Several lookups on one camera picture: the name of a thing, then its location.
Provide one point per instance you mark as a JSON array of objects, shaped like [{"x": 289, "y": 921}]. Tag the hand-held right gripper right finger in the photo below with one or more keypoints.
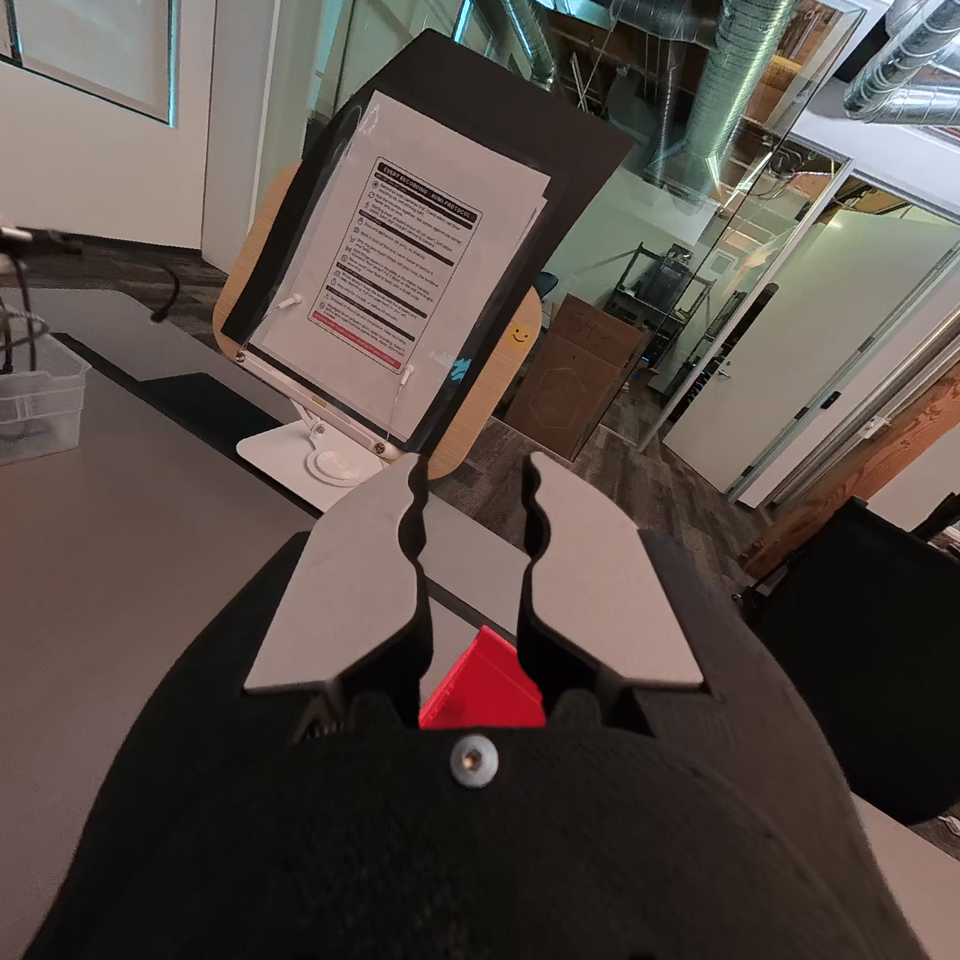
[{"x": 615, "y": 600}]

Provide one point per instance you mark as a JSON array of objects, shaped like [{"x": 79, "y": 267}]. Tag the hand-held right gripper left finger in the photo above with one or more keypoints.
[{"x": 337, "y": 600}]

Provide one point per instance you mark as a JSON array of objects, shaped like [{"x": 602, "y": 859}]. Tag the red plastic bin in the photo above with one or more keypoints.
[{"x": 487, "y": 682}]

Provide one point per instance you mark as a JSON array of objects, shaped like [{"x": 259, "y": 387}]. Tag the cardboard box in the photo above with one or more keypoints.
[{"x": 570, "y": 375}]

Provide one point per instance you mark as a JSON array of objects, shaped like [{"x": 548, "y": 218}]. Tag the black office chair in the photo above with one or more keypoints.
[{"x": 862, "y": 660}]

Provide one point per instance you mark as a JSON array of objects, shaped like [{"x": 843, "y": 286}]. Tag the yellow smiley sticker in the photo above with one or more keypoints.
[{"x": 520, "y": 336}]

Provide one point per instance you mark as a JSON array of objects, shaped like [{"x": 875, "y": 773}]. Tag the black metal shelf rack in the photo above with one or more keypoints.
[{"x": 660, "y": 300}]

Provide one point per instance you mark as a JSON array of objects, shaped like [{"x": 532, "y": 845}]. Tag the white frosted door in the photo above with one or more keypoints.
[{"x": 787, "y": 337}]

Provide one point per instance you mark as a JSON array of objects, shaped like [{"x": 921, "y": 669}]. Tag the clear plastic container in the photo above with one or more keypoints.
[{"x": 37, "y": 405}]

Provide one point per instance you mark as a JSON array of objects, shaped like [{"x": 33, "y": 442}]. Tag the printed instruction sheet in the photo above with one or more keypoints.
[{"x": 420, "y": 247}]

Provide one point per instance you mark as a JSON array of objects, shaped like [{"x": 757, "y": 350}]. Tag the instruction sheet on stand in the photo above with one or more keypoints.
[{"x": 487, "y": 112}]

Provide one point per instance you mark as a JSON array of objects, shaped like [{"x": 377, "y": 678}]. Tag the wooden post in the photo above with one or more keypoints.
[{"x": 885, "y": 450}]

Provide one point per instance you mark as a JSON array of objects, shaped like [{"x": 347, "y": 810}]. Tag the ribbed silver air duct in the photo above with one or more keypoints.
[{"x": 720, "y": 97}]

